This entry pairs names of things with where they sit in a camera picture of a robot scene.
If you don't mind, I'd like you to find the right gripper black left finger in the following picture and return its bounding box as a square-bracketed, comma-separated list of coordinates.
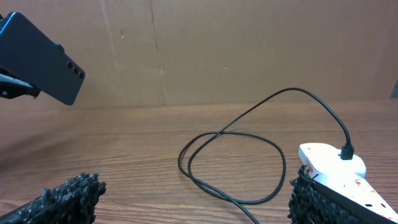
[1, 172, 106, 224]

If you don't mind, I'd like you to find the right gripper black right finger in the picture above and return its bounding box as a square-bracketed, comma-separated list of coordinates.
[287, 165, 394, 224]

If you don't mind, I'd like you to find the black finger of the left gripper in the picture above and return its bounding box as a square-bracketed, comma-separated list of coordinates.
[1, 68, 41, 99]

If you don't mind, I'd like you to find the dark blue Galaxy smartphone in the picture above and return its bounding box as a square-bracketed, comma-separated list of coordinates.
[1, 12, 85, 105]

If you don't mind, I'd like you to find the white charger plug adapter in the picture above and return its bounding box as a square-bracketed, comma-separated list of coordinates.
[308, 144, 366, 178]

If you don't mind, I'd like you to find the white power extension strip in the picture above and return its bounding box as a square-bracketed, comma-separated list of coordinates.
[298, 142, 397, 223]

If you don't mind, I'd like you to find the black USB charging cable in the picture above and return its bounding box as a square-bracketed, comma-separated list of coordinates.
[177, 87, 355, 224]

